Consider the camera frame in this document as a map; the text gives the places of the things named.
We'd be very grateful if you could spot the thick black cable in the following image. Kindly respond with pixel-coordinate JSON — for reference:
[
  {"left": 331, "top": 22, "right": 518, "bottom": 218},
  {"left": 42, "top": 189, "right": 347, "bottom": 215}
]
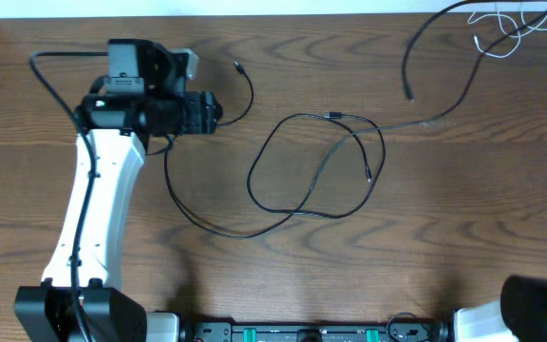
[{"left": 162, "top": 61, "right": 547, "bottom": 239}]

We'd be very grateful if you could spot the thin black usb cable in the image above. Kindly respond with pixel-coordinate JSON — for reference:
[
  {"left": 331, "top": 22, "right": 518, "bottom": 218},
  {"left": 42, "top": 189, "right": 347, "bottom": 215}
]
[{"left": 401, "top": 0, "right": 547, "bottom": 104}]

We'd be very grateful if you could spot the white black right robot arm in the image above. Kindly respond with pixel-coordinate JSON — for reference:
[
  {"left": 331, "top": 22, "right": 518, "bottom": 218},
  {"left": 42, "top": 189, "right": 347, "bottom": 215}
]
[{"left": 450, "top": 275, "right": 547, "bottom": 342}]

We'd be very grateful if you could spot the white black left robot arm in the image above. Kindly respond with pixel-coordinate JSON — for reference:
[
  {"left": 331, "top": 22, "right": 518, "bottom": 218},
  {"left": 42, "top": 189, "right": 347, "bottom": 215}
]
[{"left": 13, "top": 39, "right": 222, "bottom": 341}]

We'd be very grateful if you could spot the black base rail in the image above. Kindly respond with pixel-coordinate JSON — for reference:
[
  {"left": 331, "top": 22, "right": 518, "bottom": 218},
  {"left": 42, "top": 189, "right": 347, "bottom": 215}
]
[{"left": 178, "top": 313, "right": 455, "bottom": 342}]

